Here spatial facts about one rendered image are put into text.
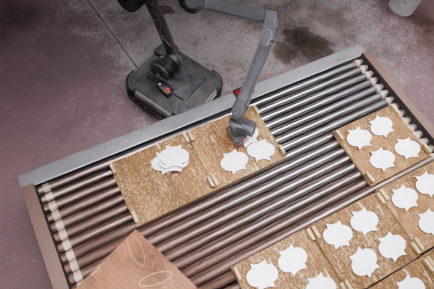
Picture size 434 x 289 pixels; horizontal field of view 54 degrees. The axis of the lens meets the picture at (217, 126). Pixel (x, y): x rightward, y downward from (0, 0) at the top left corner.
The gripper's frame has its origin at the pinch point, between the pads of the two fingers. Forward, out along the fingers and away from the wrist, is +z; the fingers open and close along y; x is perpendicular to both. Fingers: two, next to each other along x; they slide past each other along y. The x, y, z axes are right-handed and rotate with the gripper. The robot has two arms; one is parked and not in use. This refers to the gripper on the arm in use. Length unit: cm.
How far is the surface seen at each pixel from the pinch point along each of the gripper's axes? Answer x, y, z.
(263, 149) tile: -8.6, -10.8, 2.6
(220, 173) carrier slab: 17.0, -12.3, -1.8
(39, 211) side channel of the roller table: 97, 8, -22
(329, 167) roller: -33.9, -34.2, 12.1
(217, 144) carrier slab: 10.4, 2.8, -1.1
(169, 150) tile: 33.2, 7.7, -11.7
